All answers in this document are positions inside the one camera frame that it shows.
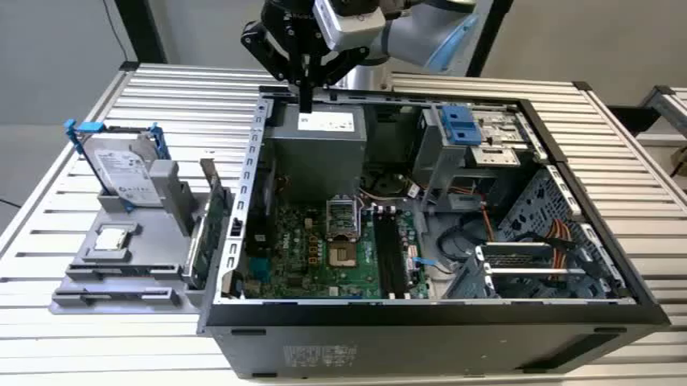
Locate black cable loop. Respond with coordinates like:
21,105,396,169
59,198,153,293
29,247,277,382
434,216,486,277

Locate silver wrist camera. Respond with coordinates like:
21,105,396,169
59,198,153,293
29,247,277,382
312,0,386,52

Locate blue RAM stick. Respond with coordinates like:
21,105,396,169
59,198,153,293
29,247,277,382
79,294,173,302

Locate metal socket cover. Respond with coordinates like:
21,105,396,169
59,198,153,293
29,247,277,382
324,194,360,241

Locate hard disk in blue carrier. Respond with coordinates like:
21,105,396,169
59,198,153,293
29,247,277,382
62,118,173,212

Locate black table bracket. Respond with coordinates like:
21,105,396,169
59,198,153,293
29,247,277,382
605,103,661,133

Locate thin black cable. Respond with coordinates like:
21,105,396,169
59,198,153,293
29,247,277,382
106,0,130,62

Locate orange yellow wire bundle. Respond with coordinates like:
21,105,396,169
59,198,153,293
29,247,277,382
544,219,576,282

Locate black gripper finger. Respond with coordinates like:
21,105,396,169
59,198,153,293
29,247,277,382
238,20,308,113
305,47,370,113

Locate black metal post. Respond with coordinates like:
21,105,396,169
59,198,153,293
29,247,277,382
464,0,513,78
113,0,168,65

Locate brown cardboard box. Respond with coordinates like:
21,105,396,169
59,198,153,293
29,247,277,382
668,145,687,178

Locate grey parts rack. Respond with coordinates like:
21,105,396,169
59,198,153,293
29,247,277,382
46,158,237,317

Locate blue plastic drive latch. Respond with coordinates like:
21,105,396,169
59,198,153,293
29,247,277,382
437,103,482,146

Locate round black speaker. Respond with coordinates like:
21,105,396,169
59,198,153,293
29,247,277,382
369,170,414,198

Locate silver CPU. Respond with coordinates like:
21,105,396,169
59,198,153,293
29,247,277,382
93,228,133,253

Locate grey metal drive cage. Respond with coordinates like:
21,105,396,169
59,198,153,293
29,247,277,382
412,102,548,212

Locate metal disk bay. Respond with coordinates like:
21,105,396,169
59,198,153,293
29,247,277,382
442,240,629,301

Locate green motherboard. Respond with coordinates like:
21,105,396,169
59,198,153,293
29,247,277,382
244,200,437,301

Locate black PC case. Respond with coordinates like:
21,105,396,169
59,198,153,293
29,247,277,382
194,84,672,381

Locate green graphics card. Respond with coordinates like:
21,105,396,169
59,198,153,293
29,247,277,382
184,158,234,289

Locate RAM slot white clips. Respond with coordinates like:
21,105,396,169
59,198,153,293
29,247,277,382
376,206,398,301

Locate CPU socket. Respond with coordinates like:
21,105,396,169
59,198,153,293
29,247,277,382
325,237,361,271

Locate grey power supply unit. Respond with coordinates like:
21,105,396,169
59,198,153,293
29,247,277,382
262,102,370,204

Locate grey wire bundle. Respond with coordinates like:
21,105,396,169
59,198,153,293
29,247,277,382
357,187,414,207

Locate aluminium side table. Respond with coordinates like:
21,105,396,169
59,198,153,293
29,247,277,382
634,84,687,148

